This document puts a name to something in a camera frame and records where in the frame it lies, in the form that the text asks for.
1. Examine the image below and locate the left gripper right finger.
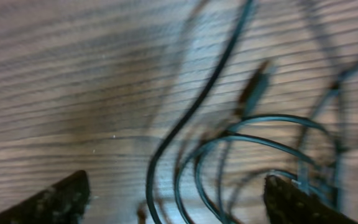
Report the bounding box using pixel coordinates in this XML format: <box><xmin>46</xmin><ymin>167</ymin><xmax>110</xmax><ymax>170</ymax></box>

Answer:
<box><xmin>263</xmin><ymin>175</ymin><xmax>358</xmax><ymax>224</ymax></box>

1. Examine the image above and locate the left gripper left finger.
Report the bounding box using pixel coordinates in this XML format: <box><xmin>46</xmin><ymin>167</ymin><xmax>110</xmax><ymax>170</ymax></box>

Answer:
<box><xmin>0</xmin><ymin>170</ymin><xmax>91</xmax><ymax>224</ymax></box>

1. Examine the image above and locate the thin black split cable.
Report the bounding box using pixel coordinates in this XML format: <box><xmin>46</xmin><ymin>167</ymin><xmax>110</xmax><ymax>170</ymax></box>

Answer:
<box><xmin>172</xmin><ymin>46</ymin><xmax>358</xmax><ymax>224</ymax></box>

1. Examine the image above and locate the thick black USB cable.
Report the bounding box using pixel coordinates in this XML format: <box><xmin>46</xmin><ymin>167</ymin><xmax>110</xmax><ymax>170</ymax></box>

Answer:
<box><xmin>145</xmin><ymin>0</ymin><xmax>341</xmax><ymax>224</ymax></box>

